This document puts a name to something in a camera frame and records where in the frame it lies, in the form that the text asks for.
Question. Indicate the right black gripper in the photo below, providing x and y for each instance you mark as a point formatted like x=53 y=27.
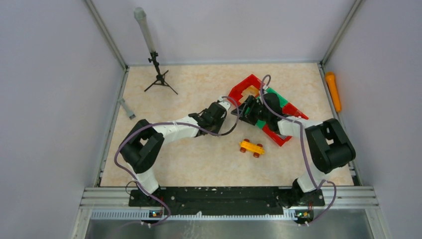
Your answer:
x=252 y=102

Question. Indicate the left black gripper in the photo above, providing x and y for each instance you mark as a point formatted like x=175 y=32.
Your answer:
x=221 y=120

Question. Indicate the black leather card holder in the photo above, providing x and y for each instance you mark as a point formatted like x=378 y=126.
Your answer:
x=241 y=113

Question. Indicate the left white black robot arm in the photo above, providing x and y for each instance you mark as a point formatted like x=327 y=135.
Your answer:
x=143 y=143

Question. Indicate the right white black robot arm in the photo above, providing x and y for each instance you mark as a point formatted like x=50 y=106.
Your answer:
x=328 y=144

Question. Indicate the green plastic bin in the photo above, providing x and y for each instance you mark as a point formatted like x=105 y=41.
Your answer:
x=271 y=110

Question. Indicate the red bin with wooden blocks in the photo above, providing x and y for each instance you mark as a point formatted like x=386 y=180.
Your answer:
x=248 y=87

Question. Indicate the yellow toy brick car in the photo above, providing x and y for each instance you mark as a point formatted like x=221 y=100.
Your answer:
x=256 y=149

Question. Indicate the red bin with plastic bags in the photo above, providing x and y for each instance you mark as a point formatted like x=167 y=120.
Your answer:
x=281 y=139

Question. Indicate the small grey tool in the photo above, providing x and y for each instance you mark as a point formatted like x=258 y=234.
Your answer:
x=131 y=115

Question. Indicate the orange flashlight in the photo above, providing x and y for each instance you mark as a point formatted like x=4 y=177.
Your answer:
x=331 y=83

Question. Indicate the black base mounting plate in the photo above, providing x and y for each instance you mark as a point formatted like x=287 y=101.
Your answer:
x=227 y=201

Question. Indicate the black tripod with grey tube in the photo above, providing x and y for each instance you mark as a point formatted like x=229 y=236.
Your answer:
x=141 y=18

